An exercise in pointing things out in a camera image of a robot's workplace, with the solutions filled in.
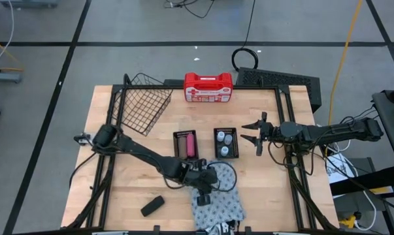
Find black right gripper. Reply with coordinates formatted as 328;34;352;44
240;112;278;147

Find black wire basket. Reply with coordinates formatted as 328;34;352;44
110;72;174;137

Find small black box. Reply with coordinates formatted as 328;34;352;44
163;78;186;87

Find black perforated computer case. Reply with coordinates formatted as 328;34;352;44
235;67;323;114

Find black side table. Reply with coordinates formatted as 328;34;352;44
329;84;394;213

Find white floor cable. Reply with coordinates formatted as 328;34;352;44
0;0;15;69

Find grey floor stand foot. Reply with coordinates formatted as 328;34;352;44
0;72;23;84
0;0;59;8

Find long yellow floor cable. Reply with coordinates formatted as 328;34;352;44
327;0;364;127

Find thin yellow floor cable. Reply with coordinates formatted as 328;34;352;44
0;31;24;73

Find grey-blue patterned cloth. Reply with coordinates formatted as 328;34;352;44
191;161;247;235

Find yellow power plug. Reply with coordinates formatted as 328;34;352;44
338;211;363;230

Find pink bandage roll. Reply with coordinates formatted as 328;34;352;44
186;133;196;159

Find black bandage roll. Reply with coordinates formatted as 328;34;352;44
140;195;166;217

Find coiled black floor cable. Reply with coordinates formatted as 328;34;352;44
231;0;260;73

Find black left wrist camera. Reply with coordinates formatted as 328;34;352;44
196;192;212;207

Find tangled black floor cables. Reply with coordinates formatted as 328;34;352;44
163;0;216;19

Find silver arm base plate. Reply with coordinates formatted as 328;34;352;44
73;133;92;146

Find red first aid kit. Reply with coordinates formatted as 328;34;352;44
183;72;234;103

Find black slotted plastic tray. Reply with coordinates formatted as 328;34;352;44
213;127;240;161
172;129;200;161

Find white printed bag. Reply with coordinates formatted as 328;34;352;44
325;152;361;185

